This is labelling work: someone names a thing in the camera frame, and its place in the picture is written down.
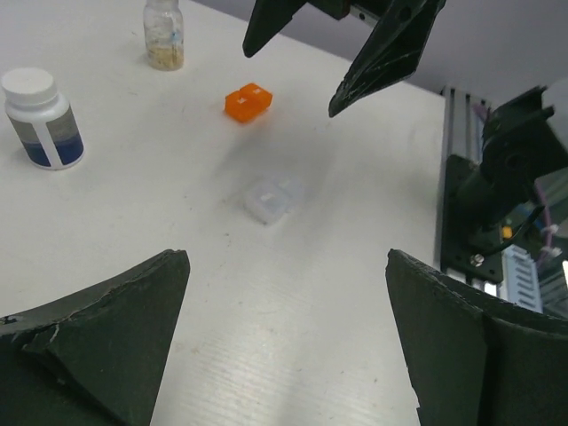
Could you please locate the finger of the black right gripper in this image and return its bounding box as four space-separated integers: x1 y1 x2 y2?
242 0 306 58
328 1 446 117

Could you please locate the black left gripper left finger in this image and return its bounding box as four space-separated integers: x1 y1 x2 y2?
1 249 190 425

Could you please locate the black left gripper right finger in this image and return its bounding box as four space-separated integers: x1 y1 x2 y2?
386 249 567 425

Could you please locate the orange pill organizer box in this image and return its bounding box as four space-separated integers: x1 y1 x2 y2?
224 83 272 123

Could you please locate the clear glass pill vial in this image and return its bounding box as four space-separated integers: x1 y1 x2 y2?
143 0 184 71

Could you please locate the clear pill organizer box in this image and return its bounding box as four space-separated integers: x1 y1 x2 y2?
243 175 304 225

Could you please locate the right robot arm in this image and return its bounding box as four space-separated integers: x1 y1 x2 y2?
312 0 567 239

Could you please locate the white pill bottle blue label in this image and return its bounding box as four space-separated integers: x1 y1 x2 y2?
1 67 84 170

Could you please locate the aluminium mounting rail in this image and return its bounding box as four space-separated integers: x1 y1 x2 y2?
435 86 503 291

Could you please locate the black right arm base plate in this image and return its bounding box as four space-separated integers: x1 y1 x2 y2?
439 154 503 284

